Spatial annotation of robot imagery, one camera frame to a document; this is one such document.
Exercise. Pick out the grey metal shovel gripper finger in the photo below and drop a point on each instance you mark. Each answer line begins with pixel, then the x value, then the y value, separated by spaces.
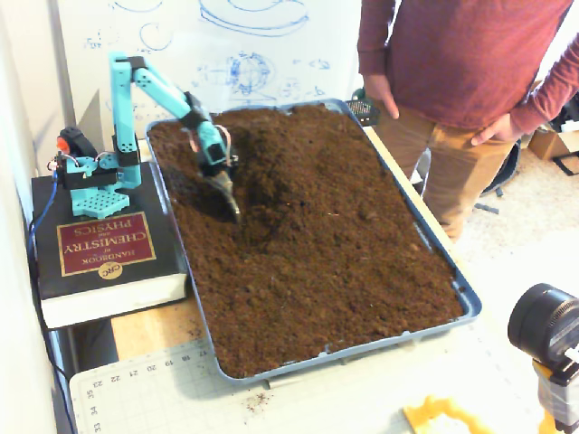
pixel 228 194

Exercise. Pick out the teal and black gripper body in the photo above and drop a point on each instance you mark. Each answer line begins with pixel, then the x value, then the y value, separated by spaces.
pixel 220 175

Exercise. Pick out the brown soil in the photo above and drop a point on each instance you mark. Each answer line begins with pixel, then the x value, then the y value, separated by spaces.
pixel 316 248

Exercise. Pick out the person's left forearm red sleeve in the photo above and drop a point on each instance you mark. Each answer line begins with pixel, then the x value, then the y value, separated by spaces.
pixel 549 90

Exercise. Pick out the person's right forearm red sleeve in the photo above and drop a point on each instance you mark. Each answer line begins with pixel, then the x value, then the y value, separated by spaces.
pixel 373 40

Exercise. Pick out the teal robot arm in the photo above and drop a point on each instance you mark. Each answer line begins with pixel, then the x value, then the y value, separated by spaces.
pixel 123 117

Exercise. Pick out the person's right hand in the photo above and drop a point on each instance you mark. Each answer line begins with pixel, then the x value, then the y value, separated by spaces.
pixel 380 88

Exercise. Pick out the person's left hand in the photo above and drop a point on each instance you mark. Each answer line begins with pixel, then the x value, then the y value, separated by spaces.
pixel 495 130

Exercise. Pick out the whiteboard with blue drawings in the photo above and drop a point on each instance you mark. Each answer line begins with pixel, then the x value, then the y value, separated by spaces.
pixel 271 45

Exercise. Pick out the black chemistry physics handbook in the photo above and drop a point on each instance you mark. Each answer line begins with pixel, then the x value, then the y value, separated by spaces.
pixel 135 276

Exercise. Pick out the black and orange clamp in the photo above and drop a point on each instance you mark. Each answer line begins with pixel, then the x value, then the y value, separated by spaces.
pixel 77 140

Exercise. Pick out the black perforated basket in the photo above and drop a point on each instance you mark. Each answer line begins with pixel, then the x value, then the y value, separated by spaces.
pixel 362 110

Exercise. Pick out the pale green cutting mat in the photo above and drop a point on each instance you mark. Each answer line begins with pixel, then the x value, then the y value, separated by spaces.
pixel 158 407

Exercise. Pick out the person in red sweater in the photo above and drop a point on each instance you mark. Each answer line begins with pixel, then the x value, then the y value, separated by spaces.
pixel 461 59

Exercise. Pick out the blue plastic tray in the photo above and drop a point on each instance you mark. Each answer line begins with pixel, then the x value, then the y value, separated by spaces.
pixel 474 309

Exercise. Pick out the black office chair base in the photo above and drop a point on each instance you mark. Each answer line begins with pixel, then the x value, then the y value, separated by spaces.
pixel 509 172

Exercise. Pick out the yellow plastic part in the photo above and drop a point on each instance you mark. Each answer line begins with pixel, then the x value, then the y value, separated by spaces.
pixel 420 413

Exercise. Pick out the cardboard box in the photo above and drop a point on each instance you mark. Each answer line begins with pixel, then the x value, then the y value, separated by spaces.
pixel 549 144

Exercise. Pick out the black bag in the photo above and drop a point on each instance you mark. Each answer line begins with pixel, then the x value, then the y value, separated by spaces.
pixel 567 113

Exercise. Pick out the black camera lens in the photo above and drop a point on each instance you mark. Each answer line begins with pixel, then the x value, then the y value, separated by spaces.
pixel 538 321

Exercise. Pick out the yellow and grey camera stand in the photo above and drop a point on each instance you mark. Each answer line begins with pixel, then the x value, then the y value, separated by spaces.
pixel 558 398

